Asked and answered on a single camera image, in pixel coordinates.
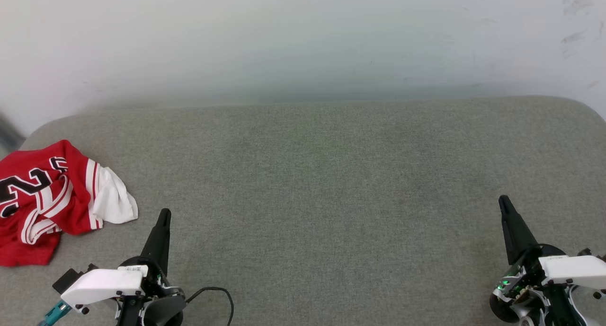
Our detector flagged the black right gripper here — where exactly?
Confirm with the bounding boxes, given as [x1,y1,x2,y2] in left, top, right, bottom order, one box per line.
[490,195,569,326]

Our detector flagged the red and white basketball jersey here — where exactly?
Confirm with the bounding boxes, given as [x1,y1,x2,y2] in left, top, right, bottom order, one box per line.
[0,140,139,267]

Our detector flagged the teal left camera connector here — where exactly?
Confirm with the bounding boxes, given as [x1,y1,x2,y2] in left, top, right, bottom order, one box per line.
[38,300,72,326]

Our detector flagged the white camera bracket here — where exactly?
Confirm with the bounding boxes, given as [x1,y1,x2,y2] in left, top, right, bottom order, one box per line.
[540,255,606,291]
[61,265,148,313]

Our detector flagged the white right camera bracket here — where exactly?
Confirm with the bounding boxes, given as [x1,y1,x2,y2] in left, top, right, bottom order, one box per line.
[540,255,606,291]

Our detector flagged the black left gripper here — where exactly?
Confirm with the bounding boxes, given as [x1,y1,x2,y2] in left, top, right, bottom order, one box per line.
[117,209,186,326]

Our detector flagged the white left camera bracket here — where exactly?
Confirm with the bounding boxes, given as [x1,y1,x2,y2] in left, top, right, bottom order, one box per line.
[61,265,148,313]

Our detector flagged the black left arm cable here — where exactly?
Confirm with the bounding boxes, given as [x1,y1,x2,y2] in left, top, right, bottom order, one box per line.
[185,287,235,326]

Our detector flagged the dark metal rail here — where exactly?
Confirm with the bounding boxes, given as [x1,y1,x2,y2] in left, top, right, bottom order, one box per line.
[0,112,25,151]

